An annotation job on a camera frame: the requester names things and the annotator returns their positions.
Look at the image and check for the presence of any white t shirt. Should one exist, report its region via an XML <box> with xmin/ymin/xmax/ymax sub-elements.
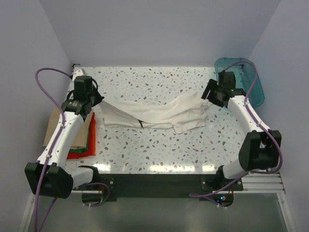
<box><xmin>99</xmin><ymin>93</ymin><xmax>209</xmax><ymax>134</ymax></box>

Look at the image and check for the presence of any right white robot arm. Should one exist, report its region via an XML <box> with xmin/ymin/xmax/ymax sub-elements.
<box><xmin>202</xmin><ymin>71</ymin><xmax>282</xmax><ymax>190</ymax></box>

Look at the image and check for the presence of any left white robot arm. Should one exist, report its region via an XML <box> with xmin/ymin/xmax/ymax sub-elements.
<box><xmin>25</xmin><ymin>75</ymin><xmax>103</xmax><ymax>199</ymax></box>

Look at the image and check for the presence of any folded beige t shirt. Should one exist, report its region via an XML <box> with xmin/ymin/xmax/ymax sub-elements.
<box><xmin>43</xmin><ymin>108</ymin><xmax>94</xmax><ymax>149</ymax></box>

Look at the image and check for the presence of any folded green t shirt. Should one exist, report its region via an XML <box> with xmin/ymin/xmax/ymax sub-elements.
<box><xmin>69</xmin><ymin>134</ymin><xmax>89</xmax><ymax>153</ymax></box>

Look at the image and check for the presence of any folded orange t shirt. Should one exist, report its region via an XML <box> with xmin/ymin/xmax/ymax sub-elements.
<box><xmin>80</xmin><ymin>113</ymin><xmax>96</xmax><ymax>158</ymax></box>

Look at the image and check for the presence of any folded red t shirt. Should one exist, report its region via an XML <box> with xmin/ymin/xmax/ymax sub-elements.
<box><xmin>67</xmin><ymin>152</ymin><xmax>83</xmax><ymax>160</ymax></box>

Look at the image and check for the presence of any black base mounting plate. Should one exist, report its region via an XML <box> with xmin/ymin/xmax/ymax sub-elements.
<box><xmin>81</xmin><ymin>173</ymin><xmax>244</xmax><ymax>208</ymax></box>

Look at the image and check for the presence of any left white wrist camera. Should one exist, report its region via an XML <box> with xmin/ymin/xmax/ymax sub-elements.
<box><xmin>72</xmin><ymin>69</ymin><xmax>86</xmax><ymax>79</ymax></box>

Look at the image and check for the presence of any aluminium frame rail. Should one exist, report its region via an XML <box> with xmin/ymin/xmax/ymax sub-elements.
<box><xmin>242</xmin><ymin>174</ymin><xmax>285</xmax><ymax>193</ymax></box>

